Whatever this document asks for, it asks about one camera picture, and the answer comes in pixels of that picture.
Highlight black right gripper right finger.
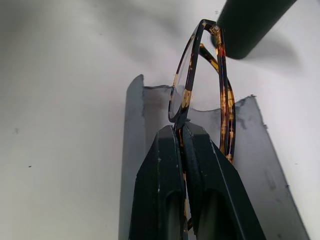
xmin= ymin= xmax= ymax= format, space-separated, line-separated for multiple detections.
xmin=180 ymin=123 xmax=266 ymax=240

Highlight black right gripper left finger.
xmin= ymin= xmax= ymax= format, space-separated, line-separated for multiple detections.
xmin=128 ymin=124 xmax=189 ymax=240

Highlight tortoiseshell eyeglasses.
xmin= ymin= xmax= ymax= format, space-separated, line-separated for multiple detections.
xmin=167 ymin=19 xmax=236 ymax=232

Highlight grey felt glasses case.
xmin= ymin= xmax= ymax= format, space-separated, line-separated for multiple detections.
xmin=118 ymin=74 xmax=311 ymax=240

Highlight black cylindrical pen holder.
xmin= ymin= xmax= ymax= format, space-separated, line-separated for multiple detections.
xmin=216 ymin=0 xmax=297 ymax=60

